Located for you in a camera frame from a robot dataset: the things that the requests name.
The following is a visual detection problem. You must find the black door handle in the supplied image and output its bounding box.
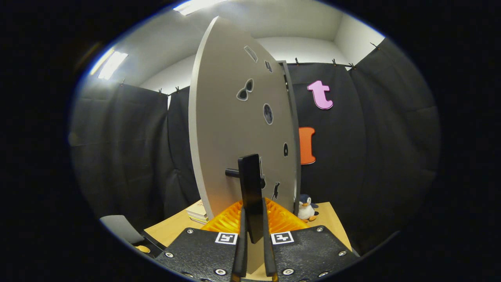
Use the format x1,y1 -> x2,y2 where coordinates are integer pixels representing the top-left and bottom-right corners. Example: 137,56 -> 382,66
225,154 -> 266,244

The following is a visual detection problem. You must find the narrow ceiling light panel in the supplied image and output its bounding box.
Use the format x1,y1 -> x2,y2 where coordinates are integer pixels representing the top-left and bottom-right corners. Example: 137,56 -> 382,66
90,49 -> 129,81

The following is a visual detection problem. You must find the penguin plush toy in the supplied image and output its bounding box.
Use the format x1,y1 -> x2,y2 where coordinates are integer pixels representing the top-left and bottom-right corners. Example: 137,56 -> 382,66
297,194 -> 319,223

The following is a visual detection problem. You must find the grey shoe cabinet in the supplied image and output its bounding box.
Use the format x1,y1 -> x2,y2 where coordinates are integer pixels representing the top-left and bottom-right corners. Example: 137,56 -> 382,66
278,60 -> 302,215

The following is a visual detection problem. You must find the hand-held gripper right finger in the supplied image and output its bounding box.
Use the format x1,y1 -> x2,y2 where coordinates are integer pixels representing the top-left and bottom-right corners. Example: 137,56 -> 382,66
261,198 -> 360,282

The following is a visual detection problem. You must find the large ceiling light panel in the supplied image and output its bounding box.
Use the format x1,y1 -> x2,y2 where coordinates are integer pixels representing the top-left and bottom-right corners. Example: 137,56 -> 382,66
172,0 -> 227,16

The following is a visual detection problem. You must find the beige cover book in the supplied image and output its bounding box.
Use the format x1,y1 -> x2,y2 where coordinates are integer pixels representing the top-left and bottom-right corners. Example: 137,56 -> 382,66
187,200 -> 207,216

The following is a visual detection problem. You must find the black backdrop cloth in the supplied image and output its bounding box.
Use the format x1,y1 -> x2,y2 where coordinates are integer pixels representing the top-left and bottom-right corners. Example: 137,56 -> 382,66
70,37 -> 441,255

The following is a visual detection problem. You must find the row of black clips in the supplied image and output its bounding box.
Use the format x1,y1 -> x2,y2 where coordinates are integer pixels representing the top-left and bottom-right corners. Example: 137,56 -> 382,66
119,42 -> 381,96

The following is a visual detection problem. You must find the beige shoe cabinet door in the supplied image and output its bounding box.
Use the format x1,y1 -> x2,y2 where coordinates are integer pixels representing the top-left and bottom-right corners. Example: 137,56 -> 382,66
188,16 -> 297,275

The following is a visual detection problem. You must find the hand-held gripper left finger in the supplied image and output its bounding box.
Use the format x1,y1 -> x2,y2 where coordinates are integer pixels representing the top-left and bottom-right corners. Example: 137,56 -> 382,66
155,200 -> 248,282

